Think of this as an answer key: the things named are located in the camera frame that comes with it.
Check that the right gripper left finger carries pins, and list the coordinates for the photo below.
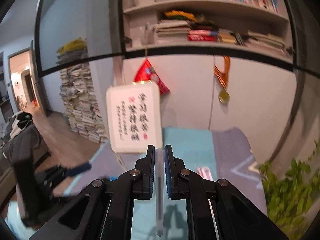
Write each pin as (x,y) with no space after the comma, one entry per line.
(103,209)

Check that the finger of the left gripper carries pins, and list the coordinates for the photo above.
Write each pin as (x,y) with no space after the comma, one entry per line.
(78,169)

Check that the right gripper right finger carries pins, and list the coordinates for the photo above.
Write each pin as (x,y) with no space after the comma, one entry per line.
(215,209)

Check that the floral patterned pen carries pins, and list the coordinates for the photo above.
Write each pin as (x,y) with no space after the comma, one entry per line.
(205,173)

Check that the clear black gel pen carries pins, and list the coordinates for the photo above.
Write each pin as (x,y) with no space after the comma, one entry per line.
(159,187)

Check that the green potted plant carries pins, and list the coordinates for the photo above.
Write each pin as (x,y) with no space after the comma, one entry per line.
(289,199)

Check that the stack of papers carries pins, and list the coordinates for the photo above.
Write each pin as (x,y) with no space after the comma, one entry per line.
(80,101)

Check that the framed calligraphy sign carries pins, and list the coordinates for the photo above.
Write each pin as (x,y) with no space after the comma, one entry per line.
(134,117)

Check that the gold medal with ribbon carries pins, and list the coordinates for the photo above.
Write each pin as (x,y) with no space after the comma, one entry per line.
(223,79)

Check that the red hanging pouch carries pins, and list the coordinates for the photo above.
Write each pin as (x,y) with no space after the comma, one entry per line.
(146,72)

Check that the stacked books on shelf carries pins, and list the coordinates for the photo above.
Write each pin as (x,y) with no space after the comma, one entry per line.
(229,26)

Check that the grey bookshelf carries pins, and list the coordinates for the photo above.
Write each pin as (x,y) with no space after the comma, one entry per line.
(140,15)

